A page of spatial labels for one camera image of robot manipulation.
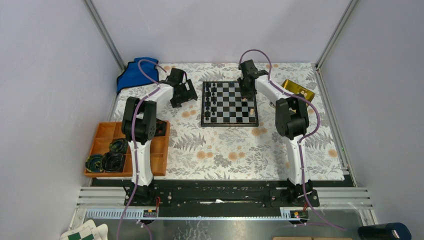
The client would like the black white chess board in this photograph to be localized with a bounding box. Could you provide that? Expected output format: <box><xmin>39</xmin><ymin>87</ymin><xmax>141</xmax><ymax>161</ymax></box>
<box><xmin>200</xmin><ymin>81</ymin><xmax>259</xmax><ymax>127</ymax></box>

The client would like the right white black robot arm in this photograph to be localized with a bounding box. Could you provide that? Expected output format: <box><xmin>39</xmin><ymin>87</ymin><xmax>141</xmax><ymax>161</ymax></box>
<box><xmin>237</xmin><ymin>60</ymin><xmax>314</xmax><ymax>208</ymax></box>

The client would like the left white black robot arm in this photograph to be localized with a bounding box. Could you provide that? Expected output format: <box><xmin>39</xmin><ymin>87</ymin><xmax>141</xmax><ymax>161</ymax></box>
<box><xmin>121</xmin><ymin>68</ymin><xmax>198</xmax><ymax>206</ymax></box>

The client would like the folded green chess mat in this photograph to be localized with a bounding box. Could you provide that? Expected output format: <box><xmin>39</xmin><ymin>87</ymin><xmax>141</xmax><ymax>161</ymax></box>
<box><xmin>59</xmin><ymin>219</ymin><xmax>109</xmax><ymax>240</ymax></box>

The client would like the black orange swirl object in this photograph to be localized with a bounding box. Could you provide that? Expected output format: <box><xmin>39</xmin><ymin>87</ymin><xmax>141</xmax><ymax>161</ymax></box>
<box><xmin>155</xmin><ymin>120</ymin><xmax>168</xmax><ymax>137</ymax></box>

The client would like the gold tin box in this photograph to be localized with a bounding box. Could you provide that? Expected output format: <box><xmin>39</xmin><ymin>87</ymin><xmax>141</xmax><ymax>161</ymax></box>
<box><xmin>281</xmin><ymin>79</ymin><xmax>315</xmax><ymax>102</ymax></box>

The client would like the blue cloth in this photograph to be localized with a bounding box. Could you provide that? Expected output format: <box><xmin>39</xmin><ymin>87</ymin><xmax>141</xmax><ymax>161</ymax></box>
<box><xmin>116</xmin><ymin>57</ymin><xmax>159</xmax><ymax>94</ymax></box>

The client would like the dark green swirl object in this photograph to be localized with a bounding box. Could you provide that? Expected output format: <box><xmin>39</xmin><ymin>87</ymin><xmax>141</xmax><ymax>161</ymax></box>
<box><xmin>108</xmin><ymin>138</ymin><xmax>128</xmax><ymax>155</ymax></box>

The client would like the orange compartment tray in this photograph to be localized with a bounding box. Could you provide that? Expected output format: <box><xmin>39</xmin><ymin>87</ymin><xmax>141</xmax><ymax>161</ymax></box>
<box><xmin>84</xmin><ymin>120</ymin><xmax>171</xmax><ymax>178</ymax></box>

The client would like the black swirl coaster in tray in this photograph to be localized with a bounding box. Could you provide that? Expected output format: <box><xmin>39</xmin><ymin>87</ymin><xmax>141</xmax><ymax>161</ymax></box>
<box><xmin>101</xmin><ymin>152</ymin><xmax>125</xmax><ymax>173</ymax></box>

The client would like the green black swirl disc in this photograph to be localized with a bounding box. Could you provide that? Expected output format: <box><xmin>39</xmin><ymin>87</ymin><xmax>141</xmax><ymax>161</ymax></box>
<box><xmin>85</xmin><ymin>154</ymin><xmax>104</xmax><ymax>173</ymax></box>

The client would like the dark blue bottle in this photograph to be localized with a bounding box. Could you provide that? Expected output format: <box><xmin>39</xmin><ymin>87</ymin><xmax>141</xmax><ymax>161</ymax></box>
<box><xmin>357</xmin><ymin>222</ymin><xmax>412</xmax><ymax>240</ymax></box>

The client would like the black mounting base rail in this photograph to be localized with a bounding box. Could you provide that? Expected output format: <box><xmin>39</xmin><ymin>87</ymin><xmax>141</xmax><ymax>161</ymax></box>
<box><xmin>123</xmin><ymin>180</ymin><xmax>320</xmax><ymax>208</ymax></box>

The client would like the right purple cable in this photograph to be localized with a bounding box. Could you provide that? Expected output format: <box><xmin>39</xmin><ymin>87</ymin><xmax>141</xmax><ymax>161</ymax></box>
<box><xmin>238</xmin><ymin>49</ymin><xmax>347</xmax><ymax>231</ymax></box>

